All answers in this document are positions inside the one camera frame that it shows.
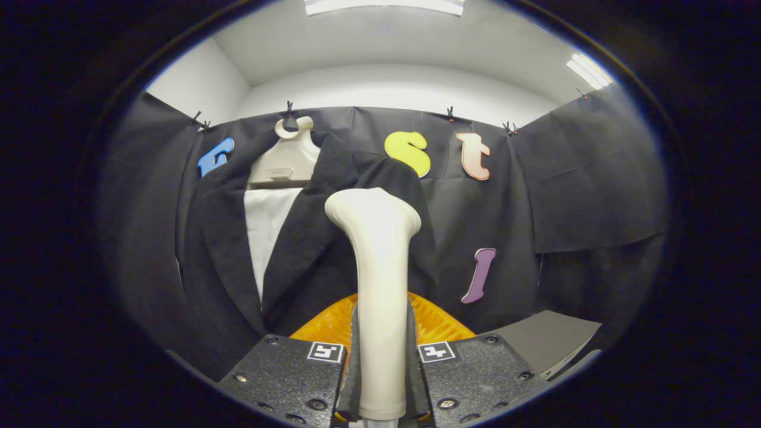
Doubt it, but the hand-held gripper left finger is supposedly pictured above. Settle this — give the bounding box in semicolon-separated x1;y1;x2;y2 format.
217;292;361;428

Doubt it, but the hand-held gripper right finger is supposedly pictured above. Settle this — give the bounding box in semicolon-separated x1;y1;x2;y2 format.
406;291;551;428

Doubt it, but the white garment steamer head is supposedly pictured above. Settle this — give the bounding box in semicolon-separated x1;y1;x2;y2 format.
325;187;422;421

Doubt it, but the black blazer jacket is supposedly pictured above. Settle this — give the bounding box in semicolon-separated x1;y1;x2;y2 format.
178;130;441;381

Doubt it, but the grey cabinet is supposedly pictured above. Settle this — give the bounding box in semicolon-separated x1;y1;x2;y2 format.
480;309;603;382

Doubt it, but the beige plastic hanger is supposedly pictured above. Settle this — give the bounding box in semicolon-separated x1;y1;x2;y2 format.
247;116;322;191

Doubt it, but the black backdrop cloth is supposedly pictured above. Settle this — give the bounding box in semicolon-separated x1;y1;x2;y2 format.
98;83;670;381

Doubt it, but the row of small black clips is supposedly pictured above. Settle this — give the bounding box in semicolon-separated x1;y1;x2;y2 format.
188;87;590;137

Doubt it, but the small ceiling light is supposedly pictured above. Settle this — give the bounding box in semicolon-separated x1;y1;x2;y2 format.
565;53;614;90

